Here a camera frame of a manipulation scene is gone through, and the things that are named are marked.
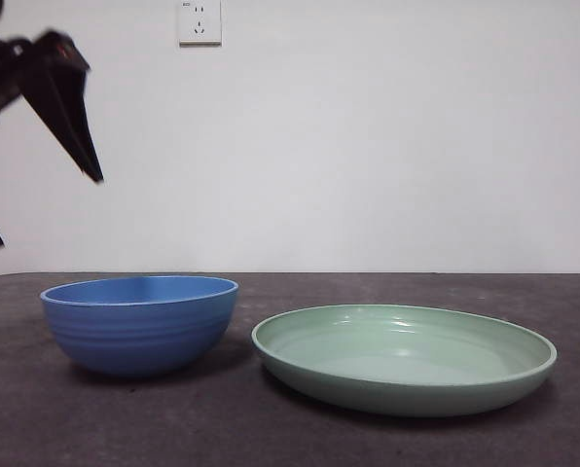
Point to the blue ribbed bowl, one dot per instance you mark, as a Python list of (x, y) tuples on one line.
[(139, 340)]

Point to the pale green round plate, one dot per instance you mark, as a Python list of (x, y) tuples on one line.
[(402, 391)]

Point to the white wall socket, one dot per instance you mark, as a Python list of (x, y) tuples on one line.
[(200, 24)]

